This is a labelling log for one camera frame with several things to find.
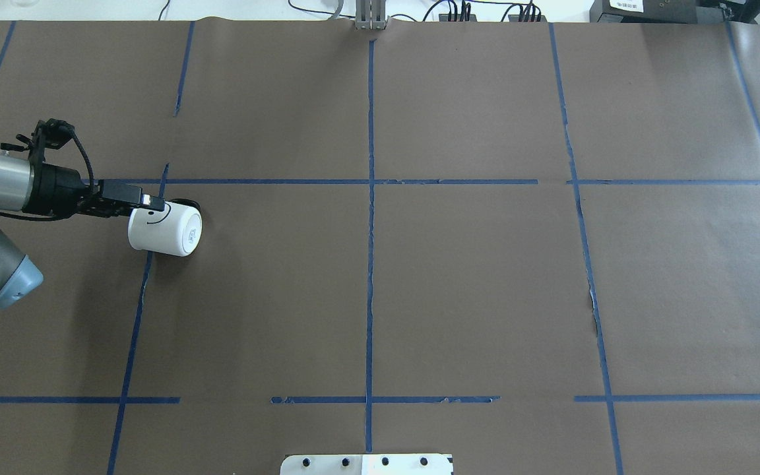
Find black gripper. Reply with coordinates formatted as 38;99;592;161
26;164;166;218

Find white smiley mug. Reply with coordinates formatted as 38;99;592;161
127;199;203;257

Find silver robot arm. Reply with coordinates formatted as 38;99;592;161
0;152;167;309

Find black computer box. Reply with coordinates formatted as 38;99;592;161
588;1;726;24

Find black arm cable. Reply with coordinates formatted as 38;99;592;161
0;129;97;221

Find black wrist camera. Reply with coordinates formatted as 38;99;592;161
0;118;77;164

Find aluminium frame post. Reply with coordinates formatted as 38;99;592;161
354;0;388;31

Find white pedestal column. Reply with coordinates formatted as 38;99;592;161
280;453;455;474

